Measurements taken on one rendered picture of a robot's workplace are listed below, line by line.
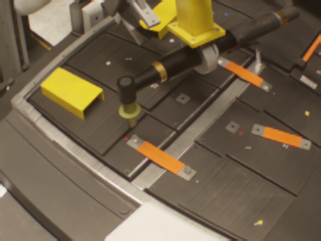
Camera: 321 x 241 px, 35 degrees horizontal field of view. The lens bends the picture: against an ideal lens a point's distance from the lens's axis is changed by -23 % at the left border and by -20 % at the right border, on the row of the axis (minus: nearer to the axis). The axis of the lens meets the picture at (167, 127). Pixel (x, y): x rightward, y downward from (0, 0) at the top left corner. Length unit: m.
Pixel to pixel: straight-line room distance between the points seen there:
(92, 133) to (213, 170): 0.26
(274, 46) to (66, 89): 0.51
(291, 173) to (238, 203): 0.13
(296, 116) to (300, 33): 0.32
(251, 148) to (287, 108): 0.14
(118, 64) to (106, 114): 0.15
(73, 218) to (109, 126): 0.32
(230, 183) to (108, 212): 0.26
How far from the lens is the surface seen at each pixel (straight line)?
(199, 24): 1.07
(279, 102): 1.26
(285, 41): 1.42
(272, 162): 1.15
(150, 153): 1.18
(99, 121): 1.24
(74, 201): 1.01
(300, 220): 1.06
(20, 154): 1.11
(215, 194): 1.10
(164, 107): 1.26
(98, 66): 1.37
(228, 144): 1.19
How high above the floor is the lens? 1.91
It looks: 49 degrees down
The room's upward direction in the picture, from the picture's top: 7 degrees counter-clockwise
